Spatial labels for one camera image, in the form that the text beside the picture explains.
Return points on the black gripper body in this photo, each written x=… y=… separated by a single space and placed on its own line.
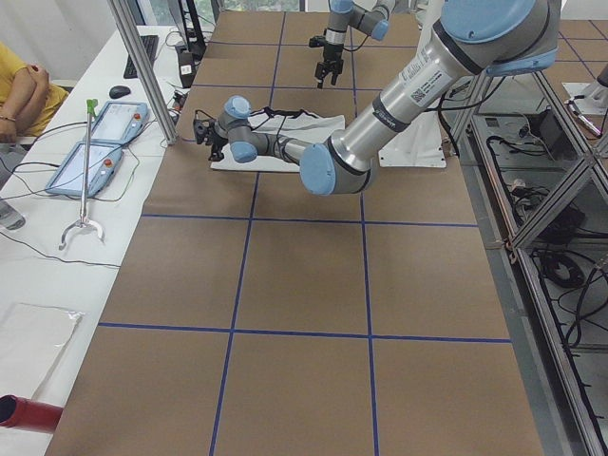
x=218 y=141
x=331 y=53

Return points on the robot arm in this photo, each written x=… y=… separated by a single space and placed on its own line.
x=372 y=22
x=496 y=37

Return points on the clear plastic bag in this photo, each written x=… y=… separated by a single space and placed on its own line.
x=33 y=339

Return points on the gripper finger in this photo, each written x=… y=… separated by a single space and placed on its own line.
x=216 y=153
x=319 y=75
x=336 y=72

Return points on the red cylinder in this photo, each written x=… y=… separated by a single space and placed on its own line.
x=25 y=414

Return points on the grey cartoon print t-shirt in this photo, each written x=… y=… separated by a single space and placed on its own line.
x=305 y=127

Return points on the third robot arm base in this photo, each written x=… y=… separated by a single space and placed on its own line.
x=588 y=98

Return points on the aluminium frame post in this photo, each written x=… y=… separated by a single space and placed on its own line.
x=132 y=41

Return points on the person in yellow shirt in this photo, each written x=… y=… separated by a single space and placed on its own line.
x=29 y=100

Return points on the metal reacher grabber tool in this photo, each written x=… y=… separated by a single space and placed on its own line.
x=83 y=221

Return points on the far blue teach pendant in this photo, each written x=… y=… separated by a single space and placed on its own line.
x=119 y=122

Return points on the black computer mouse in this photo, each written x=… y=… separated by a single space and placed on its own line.
x=118 y=91

